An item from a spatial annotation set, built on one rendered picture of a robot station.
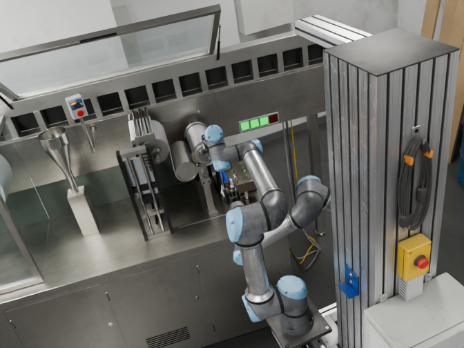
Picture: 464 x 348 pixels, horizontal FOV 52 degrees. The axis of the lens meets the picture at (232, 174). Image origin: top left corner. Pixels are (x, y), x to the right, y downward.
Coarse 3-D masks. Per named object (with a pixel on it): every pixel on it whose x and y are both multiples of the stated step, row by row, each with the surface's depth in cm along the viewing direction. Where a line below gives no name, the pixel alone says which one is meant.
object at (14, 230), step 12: (0, 120) 242; (0, 132) 235; (0, 204) 212; (12, 228) 219; (24, 240) 227; (24, 252) 227; (36, 264) 235; (36, 276) 236; (0, 288) 236; (12, 288) 236
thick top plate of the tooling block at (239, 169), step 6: (240, 162) 281; (234, 168) 276; (240, 168) 275; (246, 168) 274; (228, 174) 272; (234, 174) 271; (240, 174) 270; (246, 174) 270; (240, 180) 265; (246, 180) 264; (252, 180) 263; (234, 186) 261; (240, 186) 262; (246, 186) 264; (252, 186) 264; (240, 192) 264
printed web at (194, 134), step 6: (156, 126) 254; (162, 126) 261; (192, 126) 267; (198, 126) 266; (156, 132) 247; (162, 132) 252; (192, 132) 262; (198, 132) 260; (204, 132) 261; (156, 138) 241; (162, 138) 243; (192, 138) 258; (198, 138) 254; (192, 144) 255; (192, 150) 253; (174, 168) 252; (180, 180) 256; (156, 198) 273
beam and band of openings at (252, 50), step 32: (288, 32) 270; (192, 64) 259; (224, 64) 264; (256, 64) 268; (288, 64) 281; (320, 64) 278; (32, 96) 249; (64, 96) 251; (96, 96) 255; (128, 96) 267; (160, 96) 271; (192, 96) 268; (32, 128) 263
